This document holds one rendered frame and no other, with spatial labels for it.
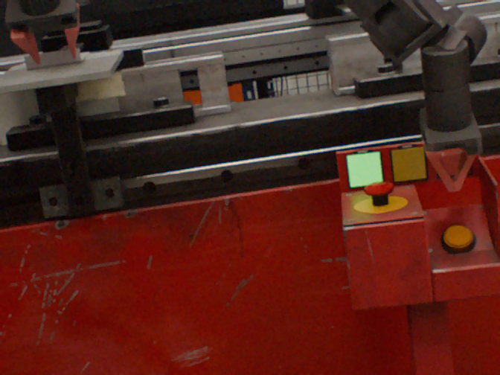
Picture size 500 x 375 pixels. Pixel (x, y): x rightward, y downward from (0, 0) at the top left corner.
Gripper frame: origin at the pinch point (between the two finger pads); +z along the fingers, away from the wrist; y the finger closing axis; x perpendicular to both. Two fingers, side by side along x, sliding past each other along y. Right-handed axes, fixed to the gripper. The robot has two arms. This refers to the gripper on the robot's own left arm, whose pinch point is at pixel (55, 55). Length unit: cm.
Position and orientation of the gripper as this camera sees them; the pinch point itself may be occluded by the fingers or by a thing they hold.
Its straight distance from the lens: 156.3
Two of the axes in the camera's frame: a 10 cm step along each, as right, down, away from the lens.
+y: -9.9, 1.6, -0.2
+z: 1.0, 7.2, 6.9
